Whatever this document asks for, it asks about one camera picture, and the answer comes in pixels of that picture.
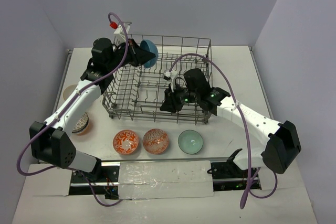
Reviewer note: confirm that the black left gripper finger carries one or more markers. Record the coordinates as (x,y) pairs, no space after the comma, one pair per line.
(137,52)
(145,62)

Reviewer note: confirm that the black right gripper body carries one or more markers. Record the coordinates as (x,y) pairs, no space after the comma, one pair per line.
(186,95)

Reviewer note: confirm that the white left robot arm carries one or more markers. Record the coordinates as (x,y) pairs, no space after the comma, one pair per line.
(51,141)

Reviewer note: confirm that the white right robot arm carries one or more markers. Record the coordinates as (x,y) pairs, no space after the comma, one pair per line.
(280,141)

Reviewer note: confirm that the orange geometric pattern bowl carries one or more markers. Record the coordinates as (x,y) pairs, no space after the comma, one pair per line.
(155,141)

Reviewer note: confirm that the pale green bowl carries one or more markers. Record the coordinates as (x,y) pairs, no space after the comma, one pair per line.
(190,142)

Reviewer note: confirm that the white bowl orange rim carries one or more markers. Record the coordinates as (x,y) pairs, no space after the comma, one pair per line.
(68,91)

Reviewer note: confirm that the orange floral pattern bowl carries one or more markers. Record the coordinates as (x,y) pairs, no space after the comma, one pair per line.
(125,142)

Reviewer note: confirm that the white taped sheet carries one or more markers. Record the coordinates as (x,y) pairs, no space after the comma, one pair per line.
(159,180)

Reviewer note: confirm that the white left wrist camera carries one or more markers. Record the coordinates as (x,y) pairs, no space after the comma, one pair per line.
(119,32)

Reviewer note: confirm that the grey wire dish rack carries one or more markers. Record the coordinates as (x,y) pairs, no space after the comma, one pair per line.
(138,93)

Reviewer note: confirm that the black mounting rail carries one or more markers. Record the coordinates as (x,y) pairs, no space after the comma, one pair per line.
(225,175)

